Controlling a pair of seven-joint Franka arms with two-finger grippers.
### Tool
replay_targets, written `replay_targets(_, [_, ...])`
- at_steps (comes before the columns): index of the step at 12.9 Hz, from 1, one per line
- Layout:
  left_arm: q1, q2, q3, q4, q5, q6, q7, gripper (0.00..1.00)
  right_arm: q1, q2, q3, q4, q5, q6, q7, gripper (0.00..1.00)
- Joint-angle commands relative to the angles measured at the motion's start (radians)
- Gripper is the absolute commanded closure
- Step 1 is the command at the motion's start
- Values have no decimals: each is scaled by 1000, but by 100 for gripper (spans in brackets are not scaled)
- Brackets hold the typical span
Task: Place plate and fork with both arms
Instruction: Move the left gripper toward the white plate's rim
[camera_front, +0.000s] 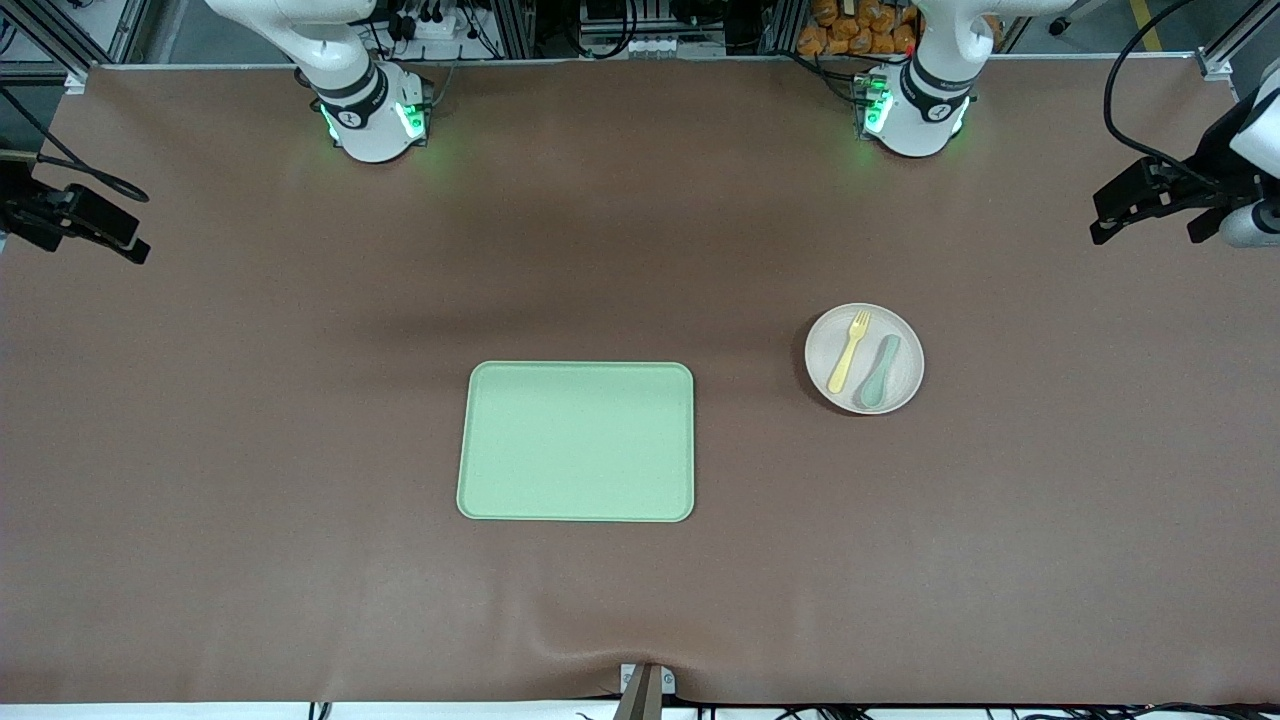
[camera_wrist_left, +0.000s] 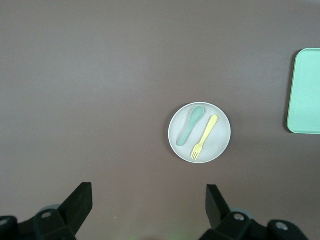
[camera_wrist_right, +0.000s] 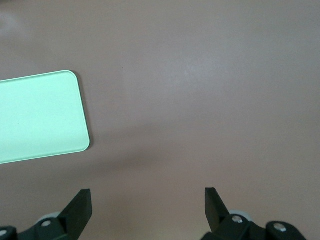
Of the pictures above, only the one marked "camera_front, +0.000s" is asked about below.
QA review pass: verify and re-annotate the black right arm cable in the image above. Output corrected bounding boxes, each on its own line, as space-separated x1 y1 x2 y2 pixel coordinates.
0 85 151 204

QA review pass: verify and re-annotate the green plastic spoon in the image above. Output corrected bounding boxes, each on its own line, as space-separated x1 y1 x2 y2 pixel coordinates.
860 334 902 410

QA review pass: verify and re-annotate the round beige plate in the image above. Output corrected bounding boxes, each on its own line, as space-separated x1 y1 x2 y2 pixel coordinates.
804 303 925 415

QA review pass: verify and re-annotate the light green rectangular tray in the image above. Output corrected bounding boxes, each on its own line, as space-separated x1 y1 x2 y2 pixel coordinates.
457 361 695 523

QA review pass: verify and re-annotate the orange snack pile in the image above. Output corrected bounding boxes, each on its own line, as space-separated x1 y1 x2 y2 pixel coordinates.
797 0 919 58

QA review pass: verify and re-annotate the white power strip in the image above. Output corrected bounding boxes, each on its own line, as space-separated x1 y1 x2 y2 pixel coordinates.
385 8 471 41

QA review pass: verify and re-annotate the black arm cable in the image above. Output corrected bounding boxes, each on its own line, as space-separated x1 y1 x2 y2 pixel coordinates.
1102 0 1206 193
0 85 151 204

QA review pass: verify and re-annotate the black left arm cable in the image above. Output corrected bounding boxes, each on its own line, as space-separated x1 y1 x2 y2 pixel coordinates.
1102 0 1206 193

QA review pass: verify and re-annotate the white connector row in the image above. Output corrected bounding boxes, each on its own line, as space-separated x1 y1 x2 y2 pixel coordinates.
583 35 726 59

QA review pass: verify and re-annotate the brown table cover mat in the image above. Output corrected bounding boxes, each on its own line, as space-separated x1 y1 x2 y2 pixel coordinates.
0 55 1280 707

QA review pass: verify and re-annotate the yellow plastic fork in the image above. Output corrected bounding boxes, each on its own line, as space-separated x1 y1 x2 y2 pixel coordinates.
827 310 872 395

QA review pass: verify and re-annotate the metal table edge bracket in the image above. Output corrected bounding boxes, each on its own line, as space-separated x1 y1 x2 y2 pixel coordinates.
613 662 677 720

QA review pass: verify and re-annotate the aluminium frame profile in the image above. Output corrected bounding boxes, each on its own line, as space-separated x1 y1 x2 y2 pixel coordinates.
0 0 151 93
1195 0 1280 81

